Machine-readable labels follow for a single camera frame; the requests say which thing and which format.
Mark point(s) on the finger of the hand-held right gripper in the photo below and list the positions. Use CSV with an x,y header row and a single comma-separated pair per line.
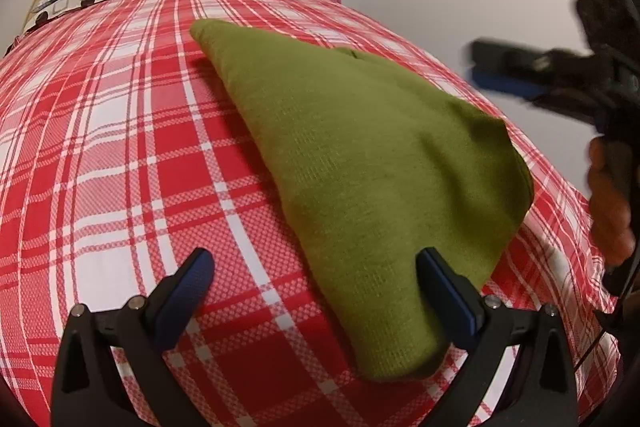
x,y
505,84

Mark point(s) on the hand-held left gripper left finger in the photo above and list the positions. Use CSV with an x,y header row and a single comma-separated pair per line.
x,y
192,279

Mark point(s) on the green knit sweater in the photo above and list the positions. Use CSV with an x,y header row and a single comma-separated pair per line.
x,y
360,157

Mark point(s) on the person's right hand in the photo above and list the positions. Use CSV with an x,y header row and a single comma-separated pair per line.
x,y
607,207

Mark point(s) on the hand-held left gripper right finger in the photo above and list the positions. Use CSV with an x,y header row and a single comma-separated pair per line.
x,y
450,297

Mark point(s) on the red plaid bed sheet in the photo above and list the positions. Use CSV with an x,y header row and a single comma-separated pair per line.
x,y
100,157

